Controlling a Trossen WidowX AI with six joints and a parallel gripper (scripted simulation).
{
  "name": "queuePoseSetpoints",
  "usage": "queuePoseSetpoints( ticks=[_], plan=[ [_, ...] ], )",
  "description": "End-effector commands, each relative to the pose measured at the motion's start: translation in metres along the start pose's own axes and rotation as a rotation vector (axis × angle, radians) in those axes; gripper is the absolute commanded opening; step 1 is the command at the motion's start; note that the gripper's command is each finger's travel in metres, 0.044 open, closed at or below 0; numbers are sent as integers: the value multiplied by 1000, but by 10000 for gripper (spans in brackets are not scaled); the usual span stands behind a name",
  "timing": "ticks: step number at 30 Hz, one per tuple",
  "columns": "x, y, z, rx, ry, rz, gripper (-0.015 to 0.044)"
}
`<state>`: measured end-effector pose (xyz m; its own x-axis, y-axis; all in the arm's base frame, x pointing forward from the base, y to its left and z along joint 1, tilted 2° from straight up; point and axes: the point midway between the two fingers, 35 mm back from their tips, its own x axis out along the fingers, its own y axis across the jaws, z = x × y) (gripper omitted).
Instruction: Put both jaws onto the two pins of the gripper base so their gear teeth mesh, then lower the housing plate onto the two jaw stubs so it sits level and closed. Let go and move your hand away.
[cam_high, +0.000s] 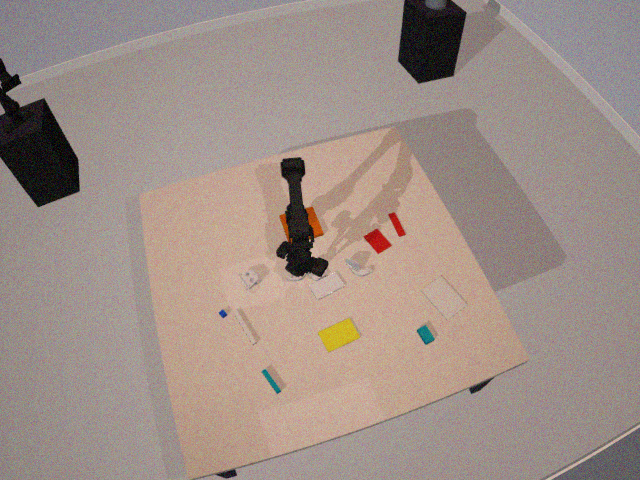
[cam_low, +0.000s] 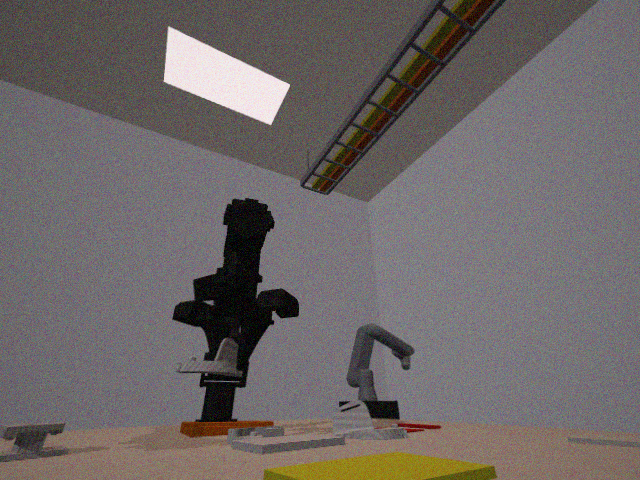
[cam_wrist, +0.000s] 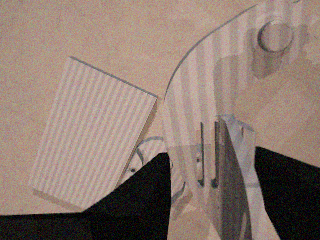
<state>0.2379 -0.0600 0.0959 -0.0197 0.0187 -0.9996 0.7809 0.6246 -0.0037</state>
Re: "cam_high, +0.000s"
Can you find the teal flat bar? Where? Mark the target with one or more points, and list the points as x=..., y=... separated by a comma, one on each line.
x=271, y=381

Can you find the yellow flat block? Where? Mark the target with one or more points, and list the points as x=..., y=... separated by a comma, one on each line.
x=338, y=335

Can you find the small teal rectangular block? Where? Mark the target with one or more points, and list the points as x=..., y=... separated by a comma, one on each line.
x=425, y=335

